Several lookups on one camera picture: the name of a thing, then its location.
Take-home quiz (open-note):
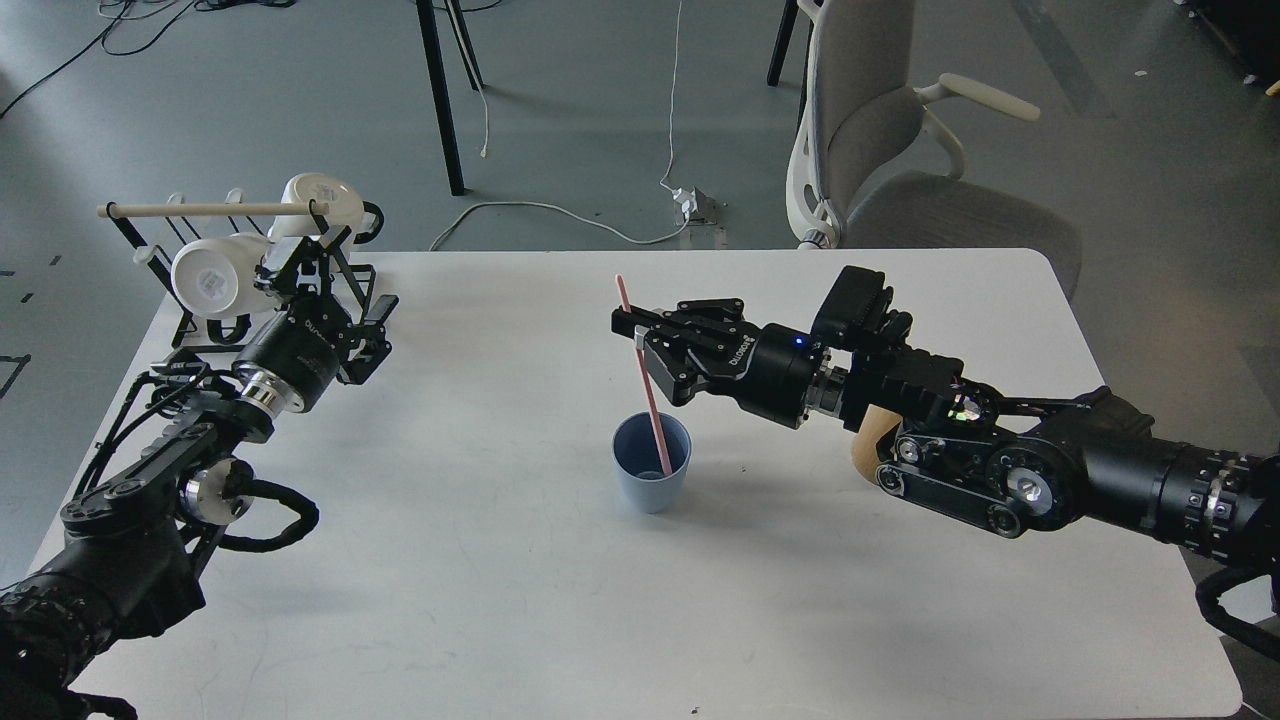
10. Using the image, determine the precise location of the white power adapter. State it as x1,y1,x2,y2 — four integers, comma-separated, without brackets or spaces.
672,187,721,225

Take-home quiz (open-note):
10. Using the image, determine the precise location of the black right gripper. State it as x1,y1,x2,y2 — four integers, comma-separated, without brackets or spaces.
612,299,828,429

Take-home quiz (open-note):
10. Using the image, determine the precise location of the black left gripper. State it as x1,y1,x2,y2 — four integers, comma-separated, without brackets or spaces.
233,236,399,415

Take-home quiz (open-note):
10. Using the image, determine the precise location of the white mug front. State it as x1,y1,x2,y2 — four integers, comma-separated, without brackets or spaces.
170,232,275,320

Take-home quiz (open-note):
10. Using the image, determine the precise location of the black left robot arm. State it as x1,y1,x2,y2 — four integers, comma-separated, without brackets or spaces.
1,240,397,719

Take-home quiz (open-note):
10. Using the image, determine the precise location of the pink chopstick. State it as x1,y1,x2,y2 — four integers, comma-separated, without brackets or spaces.
632,325,675,477

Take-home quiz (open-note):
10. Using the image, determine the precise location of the bamboo cylinder holder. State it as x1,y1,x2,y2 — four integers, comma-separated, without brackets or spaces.
850,405,902,486

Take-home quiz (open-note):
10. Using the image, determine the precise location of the grey office chair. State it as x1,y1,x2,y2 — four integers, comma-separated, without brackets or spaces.
786,1,1083,296

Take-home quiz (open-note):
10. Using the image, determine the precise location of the black table leg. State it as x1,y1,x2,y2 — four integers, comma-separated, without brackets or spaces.
413,1,484,197

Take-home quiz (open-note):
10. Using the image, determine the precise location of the blue plastic cup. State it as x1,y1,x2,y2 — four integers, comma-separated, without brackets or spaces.
611,413,692,514

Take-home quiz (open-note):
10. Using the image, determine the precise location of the white floor cable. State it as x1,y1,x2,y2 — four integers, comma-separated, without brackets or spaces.
430,0,701,251

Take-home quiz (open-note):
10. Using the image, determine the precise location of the black wire mug rack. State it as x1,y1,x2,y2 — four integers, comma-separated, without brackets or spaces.
96,177,385,352

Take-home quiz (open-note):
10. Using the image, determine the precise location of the white mug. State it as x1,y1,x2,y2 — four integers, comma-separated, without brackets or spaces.
170,232,275,320
268,173,365,241

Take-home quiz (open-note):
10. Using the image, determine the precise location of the white mug rear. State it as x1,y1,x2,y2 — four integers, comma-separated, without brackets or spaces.
268,173,365,241

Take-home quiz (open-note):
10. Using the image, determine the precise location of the wooden rack dowel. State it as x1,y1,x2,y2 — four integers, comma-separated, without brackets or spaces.
96,201,332,219

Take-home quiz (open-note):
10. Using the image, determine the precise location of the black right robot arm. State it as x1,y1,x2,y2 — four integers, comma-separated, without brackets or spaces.
611,266,1279,659

